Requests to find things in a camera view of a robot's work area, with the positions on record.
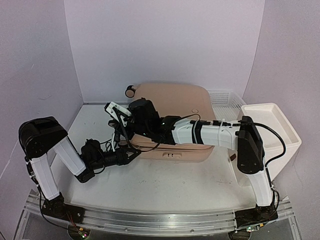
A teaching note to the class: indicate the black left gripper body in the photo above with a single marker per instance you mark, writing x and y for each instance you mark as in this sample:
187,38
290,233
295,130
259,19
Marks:
116,161

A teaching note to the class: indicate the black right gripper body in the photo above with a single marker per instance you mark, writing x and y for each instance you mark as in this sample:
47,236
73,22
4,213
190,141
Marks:
140,128

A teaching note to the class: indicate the beige hard-shell suitcase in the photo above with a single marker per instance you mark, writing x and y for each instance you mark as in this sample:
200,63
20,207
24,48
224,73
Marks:
185,102

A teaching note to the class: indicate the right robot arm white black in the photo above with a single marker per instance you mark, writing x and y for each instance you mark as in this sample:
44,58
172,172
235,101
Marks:
242,137

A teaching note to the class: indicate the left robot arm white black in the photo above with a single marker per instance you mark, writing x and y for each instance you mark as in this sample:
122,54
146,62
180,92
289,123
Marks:
41,136

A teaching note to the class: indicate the white perforated plastic basket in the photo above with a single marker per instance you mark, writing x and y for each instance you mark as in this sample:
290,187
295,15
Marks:
226,105

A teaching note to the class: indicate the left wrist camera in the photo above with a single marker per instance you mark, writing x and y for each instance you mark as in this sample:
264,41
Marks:
115,139

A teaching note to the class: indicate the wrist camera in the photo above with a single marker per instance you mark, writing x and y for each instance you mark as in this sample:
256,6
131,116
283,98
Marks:
118,112
115,139

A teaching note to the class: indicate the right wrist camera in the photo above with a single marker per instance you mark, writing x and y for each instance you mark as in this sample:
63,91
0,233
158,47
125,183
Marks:
118,112

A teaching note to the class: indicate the aluminium front rail base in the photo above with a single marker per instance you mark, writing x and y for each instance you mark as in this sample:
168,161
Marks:
187,223

